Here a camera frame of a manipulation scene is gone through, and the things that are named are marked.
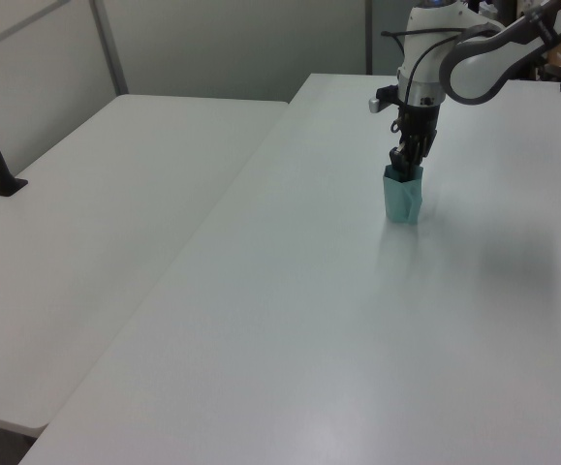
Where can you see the white side table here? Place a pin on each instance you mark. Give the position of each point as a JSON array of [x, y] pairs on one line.
[[91, 218]]

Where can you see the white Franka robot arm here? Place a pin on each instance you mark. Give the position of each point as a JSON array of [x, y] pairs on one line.
[[478, 72]]

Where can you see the teal faceted cup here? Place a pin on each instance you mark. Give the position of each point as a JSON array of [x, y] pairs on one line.
[[401, 201]]

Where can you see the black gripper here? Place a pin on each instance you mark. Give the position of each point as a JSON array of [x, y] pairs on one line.
[[418, 121]]

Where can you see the grey partition frame post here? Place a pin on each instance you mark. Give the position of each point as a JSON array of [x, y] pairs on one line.
[[110, 48]]

